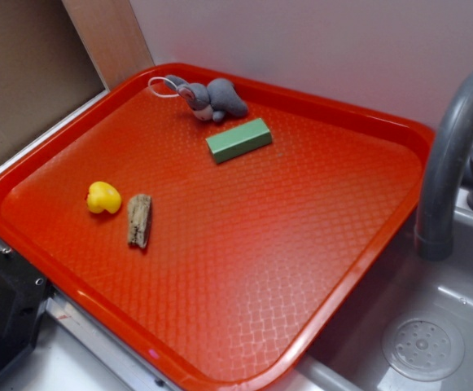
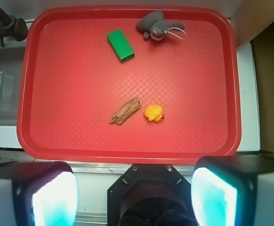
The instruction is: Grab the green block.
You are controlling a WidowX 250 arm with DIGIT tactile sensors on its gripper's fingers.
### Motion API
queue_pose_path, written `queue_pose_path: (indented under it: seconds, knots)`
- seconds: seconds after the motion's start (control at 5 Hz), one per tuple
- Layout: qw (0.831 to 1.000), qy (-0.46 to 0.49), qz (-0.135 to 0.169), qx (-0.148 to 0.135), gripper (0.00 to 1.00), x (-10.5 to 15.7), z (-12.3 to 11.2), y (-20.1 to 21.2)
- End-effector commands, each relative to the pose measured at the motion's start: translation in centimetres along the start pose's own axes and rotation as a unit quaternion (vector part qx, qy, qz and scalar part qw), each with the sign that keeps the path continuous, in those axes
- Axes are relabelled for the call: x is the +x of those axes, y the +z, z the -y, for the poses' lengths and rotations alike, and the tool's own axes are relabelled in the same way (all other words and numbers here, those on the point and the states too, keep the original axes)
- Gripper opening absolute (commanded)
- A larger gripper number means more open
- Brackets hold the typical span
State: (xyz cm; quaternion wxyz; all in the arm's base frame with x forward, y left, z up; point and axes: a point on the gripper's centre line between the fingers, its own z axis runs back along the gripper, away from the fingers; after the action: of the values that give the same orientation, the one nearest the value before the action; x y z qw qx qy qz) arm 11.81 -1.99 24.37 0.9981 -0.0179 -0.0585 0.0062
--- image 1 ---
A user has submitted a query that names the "round sink drain strainer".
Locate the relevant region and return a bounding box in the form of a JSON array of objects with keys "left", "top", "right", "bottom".
[{"left": 382, "top": 311, "right": 465, "bottom": 382}]

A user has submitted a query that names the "brown cardboard panel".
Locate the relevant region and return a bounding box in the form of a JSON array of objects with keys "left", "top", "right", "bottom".
[{"left": 0, "top": 1, "right": 104, "bottom": 165}]

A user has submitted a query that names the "brown wood piece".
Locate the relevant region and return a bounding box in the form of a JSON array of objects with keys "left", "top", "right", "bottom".
[{"left": 127, "top": 194, "right": 152, "bottom": 248}]

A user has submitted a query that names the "grey curved faucet spout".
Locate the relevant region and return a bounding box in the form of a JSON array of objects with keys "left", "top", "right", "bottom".
[{"left": 414, "top": 72, "right": 473, "bottom": 261}]

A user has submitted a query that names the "red plastic tray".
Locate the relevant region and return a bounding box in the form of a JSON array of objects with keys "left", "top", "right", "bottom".
[{"left": 0, "top": 64, "right": 434, "bottom": 390}]

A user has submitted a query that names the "grey plastic sink basin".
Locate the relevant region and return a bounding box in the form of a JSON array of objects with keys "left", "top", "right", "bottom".
[{"left": 296, "top": 191, "right": 473, "bottom": 391}]

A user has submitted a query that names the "yellow rubber duck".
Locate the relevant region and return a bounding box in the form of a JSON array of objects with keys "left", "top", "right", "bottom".
[{"left": 85, "top": 181, "right": 122, "bottom": 214}]

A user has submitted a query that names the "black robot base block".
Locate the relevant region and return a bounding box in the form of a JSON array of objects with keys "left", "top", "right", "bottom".
[{"left": 0, "top": 252, "right": 50, "bottom": 378}]

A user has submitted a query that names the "green rectangular block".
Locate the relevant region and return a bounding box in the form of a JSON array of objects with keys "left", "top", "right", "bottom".
[{"left": 206, "top": 118, "right": 273, "bottom": 164}]

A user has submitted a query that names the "grey plush bunny toy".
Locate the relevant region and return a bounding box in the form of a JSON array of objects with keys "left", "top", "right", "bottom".
[{"left": 147, "top": 75, "right": 249, "bottom": 123}]

